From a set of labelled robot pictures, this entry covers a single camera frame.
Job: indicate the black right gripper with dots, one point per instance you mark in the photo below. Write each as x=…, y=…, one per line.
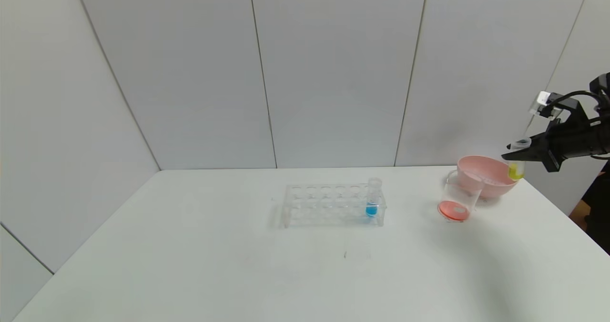
x=553, y=156

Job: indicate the test tube with yellow pigment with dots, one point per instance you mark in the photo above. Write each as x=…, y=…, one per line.
x=516, y=169

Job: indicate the clear glass beaker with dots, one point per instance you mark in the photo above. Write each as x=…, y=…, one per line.
x=457, y=207

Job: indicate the test tube with blue pigment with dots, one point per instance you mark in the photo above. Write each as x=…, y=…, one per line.
x=373, y=203

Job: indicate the clear acrylic test tube rack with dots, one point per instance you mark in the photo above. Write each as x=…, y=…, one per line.
x=326, y=215

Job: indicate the pink bowl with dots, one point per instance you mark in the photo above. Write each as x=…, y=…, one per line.
x=491, y=188

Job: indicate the dark background object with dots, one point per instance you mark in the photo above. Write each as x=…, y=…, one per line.
x=598, y=212

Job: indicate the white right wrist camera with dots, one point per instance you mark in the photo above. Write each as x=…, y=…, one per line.
x=545, y=104

